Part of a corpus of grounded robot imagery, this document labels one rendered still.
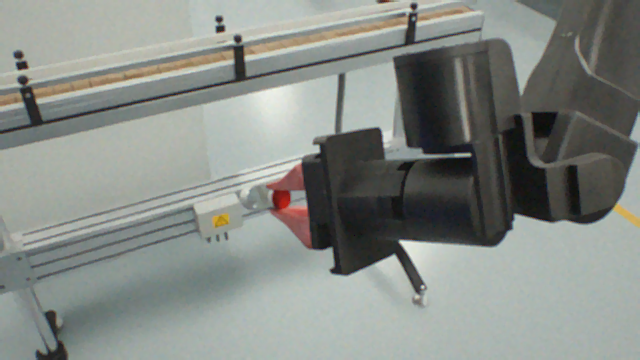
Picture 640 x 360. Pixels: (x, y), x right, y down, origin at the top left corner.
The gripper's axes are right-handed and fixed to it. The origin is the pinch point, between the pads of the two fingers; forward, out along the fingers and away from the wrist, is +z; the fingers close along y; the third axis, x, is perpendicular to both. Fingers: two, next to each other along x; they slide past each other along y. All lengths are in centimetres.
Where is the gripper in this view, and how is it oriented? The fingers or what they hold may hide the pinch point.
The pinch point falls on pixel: (280, 197)
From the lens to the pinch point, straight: 49.3
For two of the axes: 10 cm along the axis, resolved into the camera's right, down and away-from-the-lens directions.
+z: -7.2, 0.0, 7.0
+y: -1.3, -9.8, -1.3
